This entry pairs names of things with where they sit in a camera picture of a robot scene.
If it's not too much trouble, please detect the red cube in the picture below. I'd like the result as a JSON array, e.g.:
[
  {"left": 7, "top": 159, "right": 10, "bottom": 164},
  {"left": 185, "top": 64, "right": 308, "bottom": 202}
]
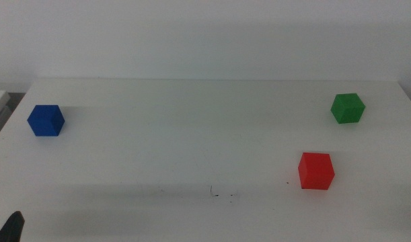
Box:
[{"left": 297, "top": 152, "right": 336, "bottom": 191}]

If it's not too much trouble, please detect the blue cube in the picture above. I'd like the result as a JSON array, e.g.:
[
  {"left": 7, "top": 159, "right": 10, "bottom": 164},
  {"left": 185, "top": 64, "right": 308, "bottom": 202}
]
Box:
[{"left": 26, "top": 104, "right": 66, "bottom": 137}]

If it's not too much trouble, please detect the green cube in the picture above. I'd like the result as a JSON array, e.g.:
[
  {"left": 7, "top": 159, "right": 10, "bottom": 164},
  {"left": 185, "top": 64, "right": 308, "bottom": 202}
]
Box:
[{"left": 330, "top": 93, "right": 367, "bottom": 124}]

